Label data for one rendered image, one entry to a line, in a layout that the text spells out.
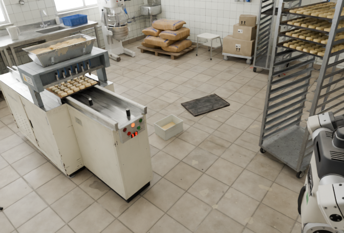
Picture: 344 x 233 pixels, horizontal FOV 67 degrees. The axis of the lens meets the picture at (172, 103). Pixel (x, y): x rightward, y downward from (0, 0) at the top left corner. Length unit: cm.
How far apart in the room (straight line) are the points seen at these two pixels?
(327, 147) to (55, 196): 237
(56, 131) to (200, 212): 147
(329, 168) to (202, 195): 162
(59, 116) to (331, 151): 210
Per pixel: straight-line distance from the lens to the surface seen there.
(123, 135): 202
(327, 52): 219
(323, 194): 102
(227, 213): 245
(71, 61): 246
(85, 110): 223
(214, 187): 263
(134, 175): 237
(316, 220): 132
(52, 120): 252
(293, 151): 295
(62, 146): 267
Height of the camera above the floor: 193
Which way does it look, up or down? 30 degrees down
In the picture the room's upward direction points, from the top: 3 degrees counter-clockwise
